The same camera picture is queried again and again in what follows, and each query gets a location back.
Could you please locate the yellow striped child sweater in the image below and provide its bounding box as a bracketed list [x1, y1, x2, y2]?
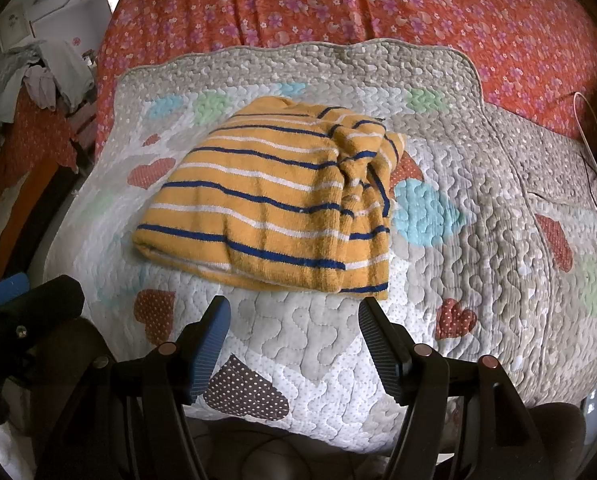
[134, 96, 406, 299]

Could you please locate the pile of grey white clothes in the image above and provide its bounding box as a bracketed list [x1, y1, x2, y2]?
[0, 39, 94, 150]

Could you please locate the orange cloth covered furniture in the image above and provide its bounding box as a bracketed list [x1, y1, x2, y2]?
[0, 88, 76, 198]

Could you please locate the quilted heart pattern blanket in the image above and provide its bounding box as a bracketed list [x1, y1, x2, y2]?
[44, 39, 597, 453]

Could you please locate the red floral bed sheet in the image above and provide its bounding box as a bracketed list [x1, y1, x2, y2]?
[96, 0, 597, 146]

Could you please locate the framed wall picture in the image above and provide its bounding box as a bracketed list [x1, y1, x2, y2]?
[0, 2, 35, 52]

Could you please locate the white cable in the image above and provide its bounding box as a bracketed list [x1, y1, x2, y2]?
[572, 91, 597, 246]

